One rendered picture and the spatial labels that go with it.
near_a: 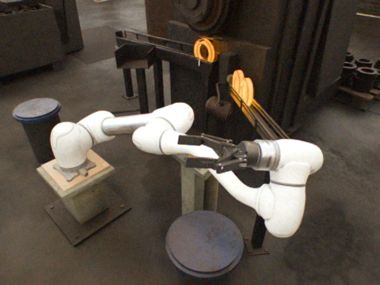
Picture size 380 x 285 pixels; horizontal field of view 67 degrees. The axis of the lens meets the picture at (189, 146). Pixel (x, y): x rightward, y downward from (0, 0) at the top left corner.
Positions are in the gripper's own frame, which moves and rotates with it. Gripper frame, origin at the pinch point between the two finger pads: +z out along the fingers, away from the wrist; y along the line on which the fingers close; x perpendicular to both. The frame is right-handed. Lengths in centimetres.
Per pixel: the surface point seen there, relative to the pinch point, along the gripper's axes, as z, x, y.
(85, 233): 34, 91, -68
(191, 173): -16, 34, -45
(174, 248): -6, 51, -15
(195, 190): -20, 44, -45
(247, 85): -46, -5, -74
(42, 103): 76, 42, -151
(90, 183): 32, 57, -70
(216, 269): -20, 50, -3
